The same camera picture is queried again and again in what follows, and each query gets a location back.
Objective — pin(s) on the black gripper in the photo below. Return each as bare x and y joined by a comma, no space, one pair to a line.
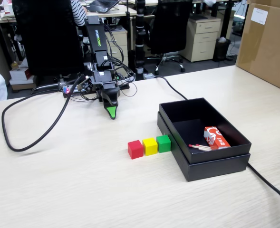
104,78

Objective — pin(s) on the red wooden cube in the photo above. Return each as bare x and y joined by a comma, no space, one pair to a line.
135,150

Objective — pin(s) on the yellow wooden cube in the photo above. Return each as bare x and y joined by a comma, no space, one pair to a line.
150,146

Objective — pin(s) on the green wooden cube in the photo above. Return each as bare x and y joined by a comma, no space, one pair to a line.
163,144

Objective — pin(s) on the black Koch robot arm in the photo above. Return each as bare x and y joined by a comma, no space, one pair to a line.
97,35

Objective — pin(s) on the black box tray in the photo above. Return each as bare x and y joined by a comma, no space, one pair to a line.
215,155

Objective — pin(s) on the black open box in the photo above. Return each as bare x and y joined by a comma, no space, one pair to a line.
215,169

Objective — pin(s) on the large brown cardboard box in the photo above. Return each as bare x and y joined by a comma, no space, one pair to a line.
268,52

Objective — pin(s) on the controller board with red LED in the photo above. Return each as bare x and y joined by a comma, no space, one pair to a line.
70,89

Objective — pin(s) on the beige drawer cabinet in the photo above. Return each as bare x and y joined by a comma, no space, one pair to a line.
119,40
201,38

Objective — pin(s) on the black pole with white bands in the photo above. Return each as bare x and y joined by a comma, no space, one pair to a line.
139,35

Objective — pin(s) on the black office chair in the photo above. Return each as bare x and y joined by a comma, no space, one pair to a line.
170,28
47,35

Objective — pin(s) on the beige office desk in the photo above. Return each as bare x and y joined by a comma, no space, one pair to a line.
120,10

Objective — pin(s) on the person in striped shirt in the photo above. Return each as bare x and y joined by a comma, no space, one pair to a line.
79,14

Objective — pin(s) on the white and red carton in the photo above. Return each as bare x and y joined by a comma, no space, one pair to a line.
19,74

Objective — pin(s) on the red-tipped wooden match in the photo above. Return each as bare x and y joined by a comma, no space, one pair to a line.
200,148
205,146

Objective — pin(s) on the black laptop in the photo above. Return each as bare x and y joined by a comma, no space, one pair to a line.
101,4

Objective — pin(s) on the orange white matchbox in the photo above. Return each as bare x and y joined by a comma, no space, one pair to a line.
217,140

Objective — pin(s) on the black trash bin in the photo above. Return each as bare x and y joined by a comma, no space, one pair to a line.
221,51

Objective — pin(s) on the white paper label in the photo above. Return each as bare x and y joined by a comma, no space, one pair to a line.
259,16

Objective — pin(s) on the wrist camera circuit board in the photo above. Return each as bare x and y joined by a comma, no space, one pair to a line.
85,85

